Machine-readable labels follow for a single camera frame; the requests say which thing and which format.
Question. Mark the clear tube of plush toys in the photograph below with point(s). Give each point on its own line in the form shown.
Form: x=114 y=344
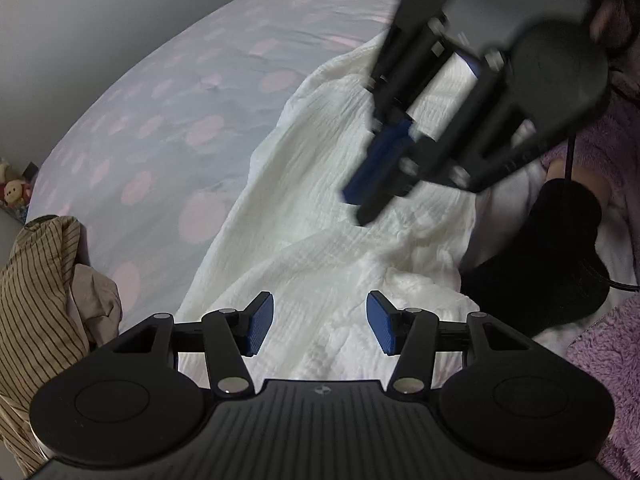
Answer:
x=12 y=185

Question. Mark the brown striped garment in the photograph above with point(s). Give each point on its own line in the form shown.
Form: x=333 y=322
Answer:
x=35 y=300

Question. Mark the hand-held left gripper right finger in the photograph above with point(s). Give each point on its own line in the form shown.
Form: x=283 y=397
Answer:
x=382 y=322

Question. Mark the dark wall socket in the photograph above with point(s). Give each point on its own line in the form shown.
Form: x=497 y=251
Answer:
x=30 y=171

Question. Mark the beige garment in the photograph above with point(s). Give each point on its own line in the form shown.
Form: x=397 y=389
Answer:
x=95 y=300

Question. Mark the white crinkled garment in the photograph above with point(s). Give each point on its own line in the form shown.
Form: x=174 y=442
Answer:
x=310 y=240

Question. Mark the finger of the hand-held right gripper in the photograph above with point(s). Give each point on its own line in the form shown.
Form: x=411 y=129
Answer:
x=465 y=140
x=380 y=165

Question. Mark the person's black sock foot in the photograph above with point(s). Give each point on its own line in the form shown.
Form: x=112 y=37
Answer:
x=540 y=260

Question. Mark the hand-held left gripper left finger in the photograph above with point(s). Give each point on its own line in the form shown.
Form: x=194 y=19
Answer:
x=260 y=322

